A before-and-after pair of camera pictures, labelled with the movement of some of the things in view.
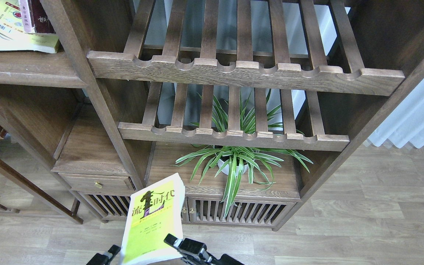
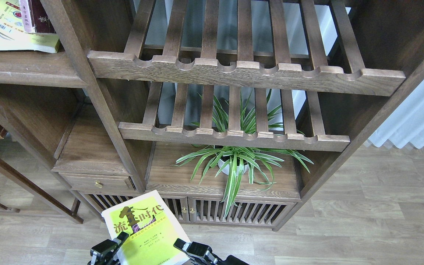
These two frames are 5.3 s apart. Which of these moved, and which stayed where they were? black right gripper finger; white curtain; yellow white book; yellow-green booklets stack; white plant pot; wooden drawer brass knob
Moved: yellow white book; black right gripper finger
Stayed: yellow-green booklets stack; wooden drawer brass knob; white plant pot; white curtain
